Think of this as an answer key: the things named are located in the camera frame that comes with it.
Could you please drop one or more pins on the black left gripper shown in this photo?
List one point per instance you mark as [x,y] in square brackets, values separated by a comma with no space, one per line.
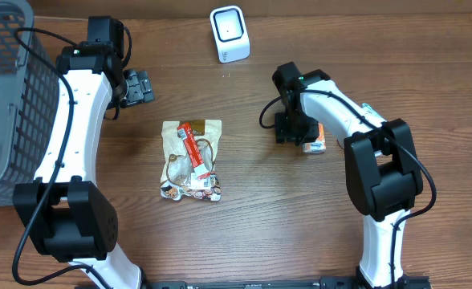
[138,88]

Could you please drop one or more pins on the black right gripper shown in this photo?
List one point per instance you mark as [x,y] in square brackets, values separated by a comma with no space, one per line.
[290,131]

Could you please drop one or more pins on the orange small carton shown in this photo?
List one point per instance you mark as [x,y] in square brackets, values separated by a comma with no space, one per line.
[318,146]

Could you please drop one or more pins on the teal snack packet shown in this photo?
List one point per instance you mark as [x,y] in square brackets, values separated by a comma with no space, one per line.
[370,110]

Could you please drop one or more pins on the beige snack bag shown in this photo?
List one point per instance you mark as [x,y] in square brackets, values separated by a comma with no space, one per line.
[178,178]

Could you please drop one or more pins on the red stick packet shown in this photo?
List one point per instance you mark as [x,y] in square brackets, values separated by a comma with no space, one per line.
[185,132]

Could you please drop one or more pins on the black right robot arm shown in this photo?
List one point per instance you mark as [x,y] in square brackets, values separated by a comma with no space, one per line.
[382,173]

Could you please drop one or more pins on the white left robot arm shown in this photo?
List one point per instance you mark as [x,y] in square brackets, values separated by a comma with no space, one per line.
[64,213]

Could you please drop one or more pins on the white barcode scanner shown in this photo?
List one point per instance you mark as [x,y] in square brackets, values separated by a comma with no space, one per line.
[230,34]

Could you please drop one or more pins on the grey plastic mesh basket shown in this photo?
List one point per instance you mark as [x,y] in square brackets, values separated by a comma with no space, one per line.
[29,94]

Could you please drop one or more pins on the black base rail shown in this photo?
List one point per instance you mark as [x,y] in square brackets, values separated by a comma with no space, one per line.
[260,285]

